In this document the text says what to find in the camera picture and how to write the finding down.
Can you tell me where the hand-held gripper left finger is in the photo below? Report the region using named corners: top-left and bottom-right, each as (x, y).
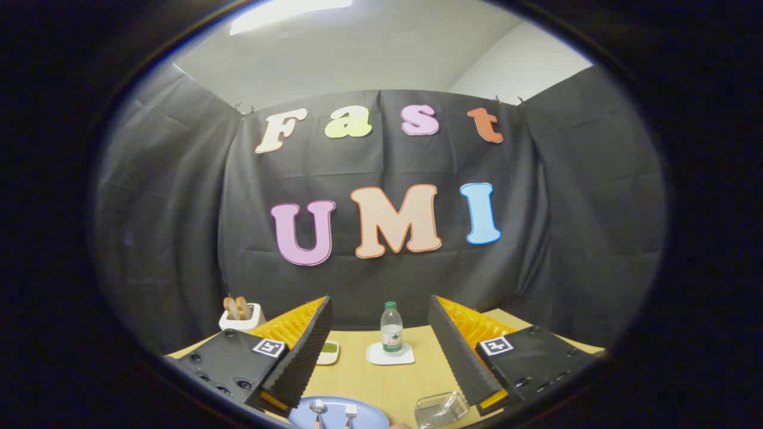
top-left (162, 295), bottom-right (334, 418)

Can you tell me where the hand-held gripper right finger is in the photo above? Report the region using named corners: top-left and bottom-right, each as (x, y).
top-left (428, 294), bottom-right (609, 416)

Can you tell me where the clear square drain basket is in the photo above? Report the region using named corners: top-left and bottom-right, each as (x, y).
top-left (414, 391), bottom-right (470, 428)

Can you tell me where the clear plastic water bottle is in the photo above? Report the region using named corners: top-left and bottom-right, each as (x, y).
top-left (380, 301), bottom-right (404, 355)

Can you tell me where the white toaster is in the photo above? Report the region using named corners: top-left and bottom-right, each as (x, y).
top-left (219, 303), bottom-right (266, 332)

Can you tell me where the white square coaster tray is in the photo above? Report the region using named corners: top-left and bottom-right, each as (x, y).
top-left (365, 342), bottom-right (415, 366)

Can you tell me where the blue round plate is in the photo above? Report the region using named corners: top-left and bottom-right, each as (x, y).
top-left (288, 396), bottom-right (391, 429)

